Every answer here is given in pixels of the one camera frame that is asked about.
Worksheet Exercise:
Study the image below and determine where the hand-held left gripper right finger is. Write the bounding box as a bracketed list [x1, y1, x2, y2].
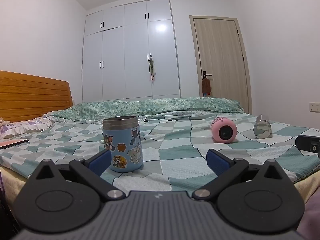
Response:
[192, 149, 293, 201]

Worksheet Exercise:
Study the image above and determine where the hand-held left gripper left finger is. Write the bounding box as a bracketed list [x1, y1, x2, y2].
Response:
[26, 150, 126, 202]

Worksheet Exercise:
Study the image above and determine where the stainless steel cup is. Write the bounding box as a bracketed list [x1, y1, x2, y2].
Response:
[253, 114, 273, 139]

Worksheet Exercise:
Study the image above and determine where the blue cartoon sticker cup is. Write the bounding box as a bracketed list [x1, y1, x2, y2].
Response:
[102, 116, 144, 173]

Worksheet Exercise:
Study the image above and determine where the checkered green bedsheet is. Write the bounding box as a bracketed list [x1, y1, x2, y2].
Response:
[0, 112, 320, 193]

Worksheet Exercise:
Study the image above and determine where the green patterned folded quilt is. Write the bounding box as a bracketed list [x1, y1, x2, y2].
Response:
[50, 97, 244, 123]

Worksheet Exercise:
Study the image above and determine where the purple floral pillow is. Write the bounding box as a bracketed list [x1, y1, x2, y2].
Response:
[0, 116, 58, 140]

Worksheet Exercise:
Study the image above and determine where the red flat book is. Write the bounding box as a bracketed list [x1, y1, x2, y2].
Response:
[0, 138, 30, 150]

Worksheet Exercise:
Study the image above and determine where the beige mattress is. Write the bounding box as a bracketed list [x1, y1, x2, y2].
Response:
[0, 166, 28, 207]

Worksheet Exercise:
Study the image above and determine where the wooden headboard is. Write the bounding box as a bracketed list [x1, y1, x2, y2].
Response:
[0, 70, 73, 123]

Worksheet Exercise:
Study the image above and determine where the light wooden door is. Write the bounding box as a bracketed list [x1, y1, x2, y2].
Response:
[189, 15, 252, 115]

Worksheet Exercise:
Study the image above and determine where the hanging tassel ornament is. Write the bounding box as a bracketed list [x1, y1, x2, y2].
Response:
[148, 57, 157, 82]

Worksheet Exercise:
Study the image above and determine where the white wardrobe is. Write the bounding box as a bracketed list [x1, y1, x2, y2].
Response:
[82, 0, 181, 103]

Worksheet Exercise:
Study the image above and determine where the brown bag on handle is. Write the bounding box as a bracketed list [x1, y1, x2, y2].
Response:
[201, 78, 213, 98]

